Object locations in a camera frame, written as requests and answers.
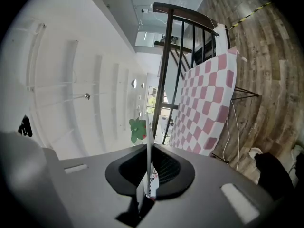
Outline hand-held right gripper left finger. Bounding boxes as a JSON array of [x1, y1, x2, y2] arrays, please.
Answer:
[[42, 143, 149, 228]]

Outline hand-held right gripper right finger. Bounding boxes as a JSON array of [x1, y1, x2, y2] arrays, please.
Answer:
[[140, 143, 283, 228]]

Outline small red food piece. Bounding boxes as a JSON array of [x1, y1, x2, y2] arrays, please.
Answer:
[[129, 117, 148, 145]]

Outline person's white shoe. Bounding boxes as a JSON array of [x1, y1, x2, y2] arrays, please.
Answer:
[[248, 147, 265, 162]]

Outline person's black clothes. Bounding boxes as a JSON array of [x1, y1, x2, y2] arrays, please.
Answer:
[[254, 152, 296, 201]]

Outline red white checkered tablecloth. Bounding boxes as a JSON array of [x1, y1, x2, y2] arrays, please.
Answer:
[[167, 46, 259, 165]]

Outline silver dome ceiling fixture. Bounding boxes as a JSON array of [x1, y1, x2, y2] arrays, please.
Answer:
[[72, 93, 91, 101]]

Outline pink checkered tablecloth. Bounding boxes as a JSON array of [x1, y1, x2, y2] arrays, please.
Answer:
[[167, 46, 238, 157]]

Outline window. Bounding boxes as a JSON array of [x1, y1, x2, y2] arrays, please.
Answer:
[[146, 85, 164, 115]]

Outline white board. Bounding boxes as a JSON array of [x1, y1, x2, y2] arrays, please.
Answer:
[[213, 24, 231, 57]]

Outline dark curved railing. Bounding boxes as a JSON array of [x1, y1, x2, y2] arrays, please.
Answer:
[[151, 2, 219, 147]]

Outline yellow black hazard tape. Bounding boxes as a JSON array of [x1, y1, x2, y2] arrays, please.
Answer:
[[231, 0, 273, 29]]

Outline white cable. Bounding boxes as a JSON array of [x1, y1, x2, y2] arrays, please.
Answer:
[[222, 100, 241, 171]]

